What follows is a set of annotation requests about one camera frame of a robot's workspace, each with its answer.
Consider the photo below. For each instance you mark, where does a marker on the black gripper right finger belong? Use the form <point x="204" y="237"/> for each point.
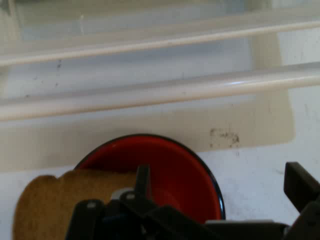
<point x="305" y="195"/>

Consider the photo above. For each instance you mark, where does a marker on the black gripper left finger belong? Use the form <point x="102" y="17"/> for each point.
<point x="120" y="220"/>

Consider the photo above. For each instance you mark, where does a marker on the brown toast bread slice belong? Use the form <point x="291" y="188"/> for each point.
<point x="45" y="200"/>

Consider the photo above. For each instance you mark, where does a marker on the red bowl with black rim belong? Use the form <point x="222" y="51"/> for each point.
<point x="180" y="175"/>

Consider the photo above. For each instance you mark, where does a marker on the white toy oven cabinet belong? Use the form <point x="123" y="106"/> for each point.
<point x="150" y="15"/>

